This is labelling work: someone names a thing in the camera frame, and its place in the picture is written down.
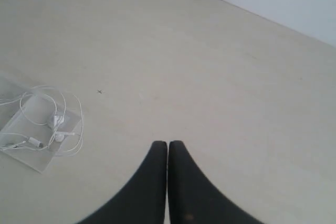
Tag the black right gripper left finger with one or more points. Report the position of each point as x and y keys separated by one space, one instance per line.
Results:
x=142 y=199

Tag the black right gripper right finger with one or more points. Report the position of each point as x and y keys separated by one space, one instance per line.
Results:
x=191 y=195

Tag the clear plastic hinged storage box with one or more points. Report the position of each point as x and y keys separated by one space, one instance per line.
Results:
x=39 y=123

